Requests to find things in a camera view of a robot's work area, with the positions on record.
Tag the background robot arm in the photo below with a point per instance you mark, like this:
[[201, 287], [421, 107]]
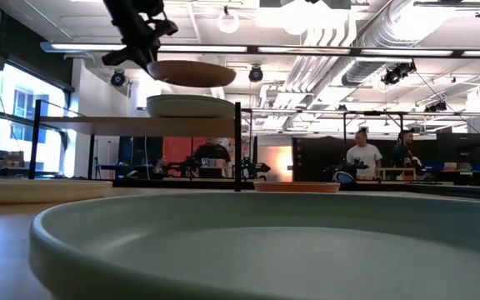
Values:
[[346, 168], [177, 164], [254, 166]]

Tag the black ceiling spotlight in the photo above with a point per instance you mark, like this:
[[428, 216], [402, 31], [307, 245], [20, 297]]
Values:
[[255, 74], [435, 107], [118, 78], [397, 74]]

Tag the round white pendant lamp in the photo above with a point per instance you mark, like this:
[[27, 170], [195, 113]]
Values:
[[228, 23]]

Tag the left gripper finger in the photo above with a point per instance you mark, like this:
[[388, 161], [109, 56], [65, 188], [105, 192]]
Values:
[[150, 62]]

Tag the pale grey plate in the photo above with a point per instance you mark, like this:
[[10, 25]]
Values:
[[36, 191]]

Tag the teal plate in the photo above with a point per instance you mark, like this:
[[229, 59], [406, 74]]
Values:
[[265, 250]]

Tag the black panel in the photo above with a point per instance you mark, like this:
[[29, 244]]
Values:
[[315, 158]]

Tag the overhead beam with light strips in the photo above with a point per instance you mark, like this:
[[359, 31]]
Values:
[[202, 48]]

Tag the black monitor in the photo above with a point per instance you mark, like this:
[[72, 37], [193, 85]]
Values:
[[456, 148]]

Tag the silver ventilation duct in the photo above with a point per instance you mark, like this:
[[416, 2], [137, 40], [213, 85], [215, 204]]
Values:
[[390, 25]]

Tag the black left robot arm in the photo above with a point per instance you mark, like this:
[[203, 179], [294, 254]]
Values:
[[119, 10]]

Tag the person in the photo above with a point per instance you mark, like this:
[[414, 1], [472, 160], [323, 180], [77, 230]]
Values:
[[364, 156], [211, 156], [402, 154]]

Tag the black background rig frame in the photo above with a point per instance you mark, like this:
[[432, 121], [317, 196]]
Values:
[[345, 137]]

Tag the beige plate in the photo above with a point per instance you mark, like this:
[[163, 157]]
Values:
[[190, 109]]

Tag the black aluminium table frame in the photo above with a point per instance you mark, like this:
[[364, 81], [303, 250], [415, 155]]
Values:
[[206, 183]]

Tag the wooden shelf with black frame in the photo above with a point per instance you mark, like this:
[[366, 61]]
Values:
[[140, 126]]

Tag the small wooden table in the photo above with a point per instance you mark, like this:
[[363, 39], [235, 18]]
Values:
[[394, 171]]

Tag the pink plate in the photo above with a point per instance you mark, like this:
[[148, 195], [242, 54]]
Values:
[[296, 187]]

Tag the terracotta plate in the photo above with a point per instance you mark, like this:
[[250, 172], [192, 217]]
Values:
[[190, 75]]

